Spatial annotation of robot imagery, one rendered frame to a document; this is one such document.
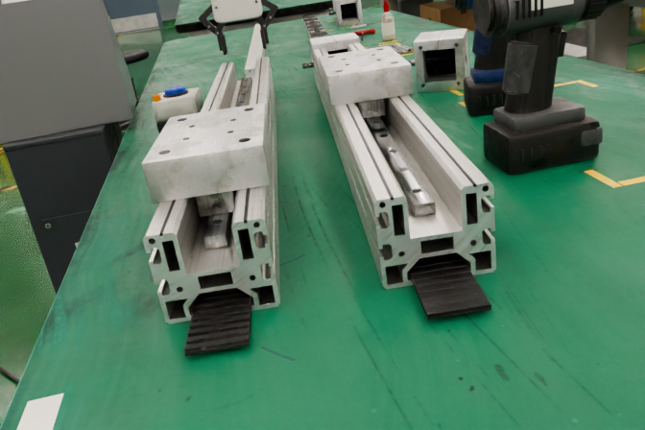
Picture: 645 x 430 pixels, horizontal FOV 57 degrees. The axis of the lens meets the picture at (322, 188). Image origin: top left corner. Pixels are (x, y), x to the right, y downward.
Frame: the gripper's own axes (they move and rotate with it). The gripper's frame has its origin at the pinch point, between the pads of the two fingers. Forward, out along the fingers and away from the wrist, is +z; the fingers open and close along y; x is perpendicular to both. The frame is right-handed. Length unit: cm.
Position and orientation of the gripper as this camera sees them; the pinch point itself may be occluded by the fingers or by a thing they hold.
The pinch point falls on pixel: (244, 44)
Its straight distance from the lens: 131.0
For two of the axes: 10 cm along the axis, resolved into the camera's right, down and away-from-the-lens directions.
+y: -9.9, 1.5, -0.2
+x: 0.7, 3.7, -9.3
